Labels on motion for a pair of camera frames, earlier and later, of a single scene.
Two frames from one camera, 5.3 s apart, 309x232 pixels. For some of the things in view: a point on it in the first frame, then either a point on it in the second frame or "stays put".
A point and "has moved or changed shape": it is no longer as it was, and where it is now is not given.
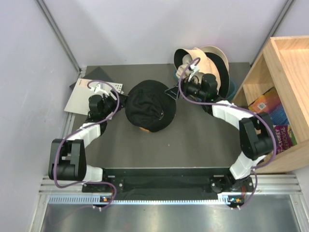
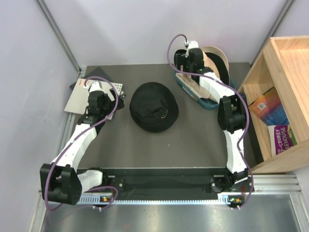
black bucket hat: (148, 106) has moved or changed shape
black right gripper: (174, 93) to (181, 59)
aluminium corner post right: (273, 30) stays put
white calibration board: (78, 102) stays put
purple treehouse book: (284, 138) stays put
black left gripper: (122, 101) stays put
